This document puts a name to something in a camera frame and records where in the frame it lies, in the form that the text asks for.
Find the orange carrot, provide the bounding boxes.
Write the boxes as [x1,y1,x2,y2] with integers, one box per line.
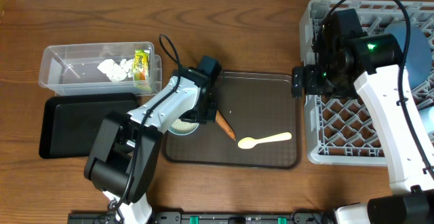
[215,111,236,141]

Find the light blue rice bowl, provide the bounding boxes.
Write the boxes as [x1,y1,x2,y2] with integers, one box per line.
[168,119,199,136]

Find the cream plastic spoon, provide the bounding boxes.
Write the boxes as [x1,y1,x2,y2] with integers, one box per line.
[237,132,292,149]

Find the yellow green snack wrapper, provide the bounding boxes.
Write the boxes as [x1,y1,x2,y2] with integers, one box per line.
[132,50,151,92]

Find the white tissue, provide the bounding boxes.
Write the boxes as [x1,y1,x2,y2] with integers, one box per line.
[97,59,127,82]
[119,59,134,78]

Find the dark blue plate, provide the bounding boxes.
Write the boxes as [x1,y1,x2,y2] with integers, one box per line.
[384,22,432,89]

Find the light blue cup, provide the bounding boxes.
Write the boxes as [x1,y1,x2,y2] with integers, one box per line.
[419,107,434,134]

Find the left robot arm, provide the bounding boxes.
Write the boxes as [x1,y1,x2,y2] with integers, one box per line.
[84,56,222,223]

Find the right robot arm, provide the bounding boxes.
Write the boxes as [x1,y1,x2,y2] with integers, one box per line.
[292,9,433,223]

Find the grey dishwasher rack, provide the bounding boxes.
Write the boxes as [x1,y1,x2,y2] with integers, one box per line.
[299,0,434,168]

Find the brown serving tray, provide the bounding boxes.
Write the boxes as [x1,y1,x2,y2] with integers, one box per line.
[162,71,300,169]

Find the clear plastic bin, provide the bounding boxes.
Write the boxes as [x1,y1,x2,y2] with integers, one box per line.
[39,41,162,96]

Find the black plastic bin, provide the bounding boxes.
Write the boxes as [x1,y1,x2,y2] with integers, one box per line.
[39,93,139,159]

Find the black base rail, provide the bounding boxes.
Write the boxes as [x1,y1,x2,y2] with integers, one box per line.
[66,209,335,224]

